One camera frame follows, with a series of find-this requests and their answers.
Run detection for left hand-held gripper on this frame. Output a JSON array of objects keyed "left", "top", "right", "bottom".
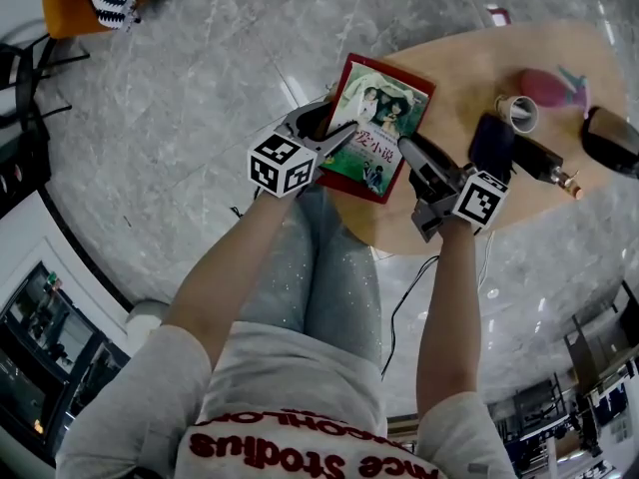
[{"left": 247, "top": 101, "right": 359, "bottom": 199}]

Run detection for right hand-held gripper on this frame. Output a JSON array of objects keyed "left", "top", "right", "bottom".
[{"left": 397, "top": 134, "right": 510, "bottom": 243}]

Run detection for green cover book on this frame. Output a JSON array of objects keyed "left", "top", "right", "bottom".
[{"left": 321, "top": 62, "right": 430, "bottom": 199}]

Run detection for orange sofa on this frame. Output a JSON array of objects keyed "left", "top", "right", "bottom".
[{"left": 40, "top": 0, "right": 176, "bottom": 39}]

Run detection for person's left forearm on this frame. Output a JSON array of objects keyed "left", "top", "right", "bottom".
[{"left": 162, "top": 187, "right": 296, "bottom": 368}]

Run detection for person's right forearm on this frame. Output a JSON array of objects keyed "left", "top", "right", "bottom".
[{"left": 416, "top": 220, "right": 480, "bottom": 421}]

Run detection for red book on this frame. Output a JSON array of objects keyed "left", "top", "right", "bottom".
[{"left": 315, "top": 52, "right": 437, "bottom": 205}]

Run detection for round wooden side table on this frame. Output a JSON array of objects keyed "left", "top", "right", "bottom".
[{"left": 328, "top": 20, "right": 630, "bottom": 257}]

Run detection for dark purple pouch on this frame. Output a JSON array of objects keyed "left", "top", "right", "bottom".
[{"left": 468, "top": 112, "right": 516, "bottom": 174}]

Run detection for white cup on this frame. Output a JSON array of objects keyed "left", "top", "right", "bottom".
[{"left": 494, "top": 95, "right": 540, "bottom": 134}]

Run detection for small black box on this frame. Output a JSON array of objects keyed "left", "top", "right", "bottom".
[{"left": 513, "top": 135, "right": 570, "bottom": 184}]

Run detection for pink plush toy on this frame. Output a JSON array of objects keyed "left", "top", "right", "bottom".
[{"left": 518, "top": 65, "right": 593, "bottom": 119}]

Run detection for person's jeans legs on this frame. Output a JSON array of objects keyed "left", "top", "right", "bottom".
[{"left": 239, "top": 185, "right": 383, "bottom": 368}]

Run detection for red white small card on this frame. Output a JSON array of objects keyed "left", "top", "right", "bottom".
[{"left": 486, "top": 3, "right": 511, "bottom": 28}]

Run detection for metal shelf rack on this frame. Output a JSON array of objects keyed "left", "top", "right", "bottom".
[{"left": 486, "top": 276, "right": 639, "bottom": 479}]

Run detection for black wicker chair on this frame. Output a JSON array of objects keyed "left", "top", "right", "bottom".
[{"left": 0, "top": 32, "right": 91, "bottom": 129}]

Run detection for black display cabinet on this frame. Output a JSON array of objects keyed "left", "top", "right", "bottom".
[{"left": 0, "top": 117, "right": 51, "bottom": 219}]

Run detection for grey printed sweatshirt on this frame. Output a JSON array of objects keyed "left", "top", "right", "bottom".
[{"left": 54, "top": 319, "right": 520, "bottom": 479}]

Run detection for dark framed window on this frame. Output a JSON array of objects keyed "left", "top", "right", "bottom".
[{"left": 0, "top": 260, "right": 131, "bottom": 463}]

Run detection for black cable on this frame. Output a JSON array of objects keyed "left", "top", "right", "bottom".
[{"left": 379, "top": 254, "right": 440, "bottom": 381}]

